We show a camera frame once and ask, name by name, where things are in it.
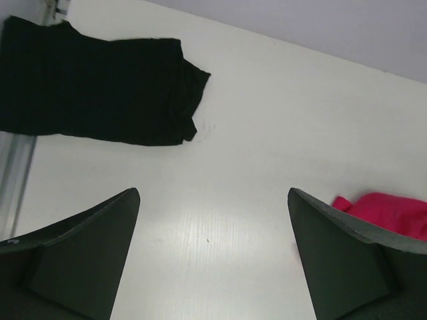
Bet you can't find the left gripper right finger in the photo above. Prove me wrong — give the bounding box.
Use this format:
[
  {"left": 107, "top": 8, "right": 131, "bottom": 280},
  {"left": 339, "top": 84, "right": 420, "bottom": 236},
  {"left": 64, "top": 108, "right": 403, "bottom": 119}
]
[{"left": 288, "top": 188, "right": 426, "bottom": 319}]

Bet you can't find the black folded t shirt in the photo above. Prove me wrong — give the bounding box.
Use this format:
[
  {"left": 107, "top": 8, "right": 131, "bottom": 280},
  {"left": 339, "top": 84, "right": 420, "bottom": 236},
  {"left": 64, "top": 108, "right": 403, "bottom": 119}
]
[{"left": 1, "top": 16, "right": 209, "bottom": 146}]

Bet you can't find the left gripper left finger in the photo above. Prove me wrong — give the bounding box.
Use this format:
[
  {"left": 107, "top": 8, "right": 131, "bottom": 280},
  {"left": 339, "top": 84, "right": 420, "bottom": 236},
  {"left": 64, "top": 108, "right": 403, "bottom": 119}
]
[{"left": 1, "top": 188, "right": 139, "bottom": 319}]

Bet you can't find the pink t shirt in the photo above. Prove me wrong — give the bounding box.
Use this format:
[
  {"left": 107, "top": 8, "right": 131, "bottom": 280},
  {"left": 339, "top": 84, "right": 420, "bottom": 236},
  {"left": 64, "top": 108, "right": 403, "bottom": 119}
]
[{"left": 332, "top": 193, "right": 426, "bottom": 241}]

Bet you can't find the left table edge rail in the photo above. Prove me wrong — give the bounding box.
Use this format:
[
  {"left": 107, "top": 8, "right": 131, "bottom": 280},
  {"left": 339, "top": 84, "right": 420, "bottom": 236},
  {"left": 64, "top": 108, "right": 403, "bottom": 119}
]
[{"left": 1, "top": 132, "right": 36, "bottom": 240}]

